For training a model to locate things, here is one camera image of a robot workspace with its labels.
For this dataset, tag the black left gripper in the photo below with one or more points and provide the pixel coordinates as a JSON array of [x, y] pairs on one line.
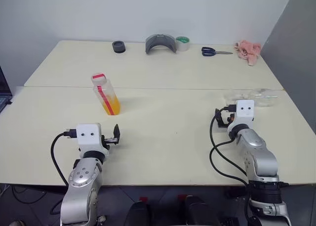
[[108, 140]]

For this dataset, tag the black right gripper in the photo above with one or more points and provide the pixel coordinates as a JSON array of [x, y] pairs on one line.
[[228, 121]]

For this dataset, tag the bottle with orange liquid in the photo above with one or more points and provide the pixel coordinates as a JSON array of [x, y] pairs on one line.
[[109, 101]]

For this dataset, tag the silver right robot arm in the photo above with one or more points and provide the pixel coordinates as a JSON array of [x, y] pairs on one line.
[[259, 156]]

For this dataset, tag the clear empty plastic bottle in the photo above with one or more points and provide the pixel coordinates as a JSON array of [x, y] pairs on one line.
[[265, 97]]

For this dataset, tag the clear bottle cap red tape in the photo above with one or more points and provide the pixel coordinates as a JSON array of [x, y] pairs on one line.
[[98, 78]]

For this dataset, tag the pink cloth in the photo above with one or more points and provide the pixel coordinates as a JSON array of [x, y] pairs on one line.
[[248, 50]]

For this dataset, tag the tape roll with green core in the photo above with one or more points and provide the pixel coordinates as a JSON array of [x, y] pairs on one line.
[[182, 45]]

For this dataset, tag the dark grey round puck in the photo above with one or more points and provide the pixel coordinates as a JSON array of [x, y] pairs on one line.
[[119, 47]]

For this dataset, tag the grey curved visor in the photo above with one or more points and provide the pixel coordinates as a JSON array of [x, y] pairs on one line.
[[149, 44]]

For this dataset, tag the grey partition panel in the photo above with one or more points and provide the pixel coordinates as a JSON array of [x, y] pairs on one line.
[[296, 62]]

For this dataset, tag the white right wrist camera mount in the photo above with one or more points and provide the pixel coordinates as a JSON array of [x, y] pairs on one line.
[[245, 111]]

